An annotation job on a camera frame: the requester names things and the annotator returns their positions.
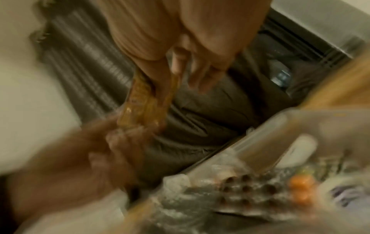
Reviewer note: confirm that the person's right hand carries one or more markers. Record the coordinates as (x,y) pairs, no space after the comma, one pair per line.
(188,29)

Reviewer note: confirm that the person's left hand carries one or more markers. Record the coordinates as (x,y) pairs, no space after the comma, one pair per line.
(72,171)

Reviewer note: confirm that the yellow pill blister pack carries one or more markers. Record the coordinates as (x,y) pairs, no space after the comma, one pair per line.
(141,102)

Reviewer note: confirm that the clear plastic medicine box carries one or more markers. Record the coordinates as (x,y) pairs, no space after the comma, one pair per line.
(289,128)

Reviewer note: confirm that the pile of medicine strips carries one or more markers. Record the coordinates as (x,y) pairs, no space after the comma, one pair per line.
(260,192)

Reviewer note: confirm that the brown curtain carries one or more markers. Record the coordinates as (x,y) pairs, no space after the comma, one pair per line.
(202,118)

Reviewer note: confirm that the white window frame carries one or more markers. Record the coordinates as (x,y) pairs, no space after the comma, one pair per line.
(323,20)

